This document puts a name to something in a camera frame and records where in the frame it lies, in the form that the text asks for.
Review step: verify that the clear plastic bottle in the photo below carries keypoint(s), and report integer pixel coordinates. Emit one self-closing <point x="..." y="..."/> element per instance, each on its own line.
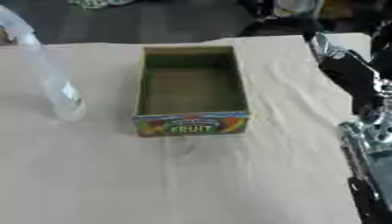
<point x="60" y="96"/>

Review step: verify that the tan cardboard box green inside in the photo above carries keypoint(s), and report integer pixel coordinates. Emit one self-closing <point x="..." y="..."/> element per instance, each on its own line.
<point x="191" y="125"/>

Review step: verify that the green white patterned bag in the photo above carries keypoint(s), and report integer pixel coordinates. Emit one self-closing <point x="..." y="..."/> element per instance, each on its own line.
<point x="97" y="2"/>

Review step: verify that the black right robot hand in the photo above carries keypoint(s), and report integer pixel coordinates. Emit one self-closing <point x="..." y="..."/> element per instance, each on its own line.
<point x="352" y="75"/>

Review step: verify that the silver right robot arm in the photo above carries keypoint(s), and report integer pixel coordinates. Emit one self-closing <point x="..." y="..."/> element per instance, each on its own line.
<point x="372" y="151"/>

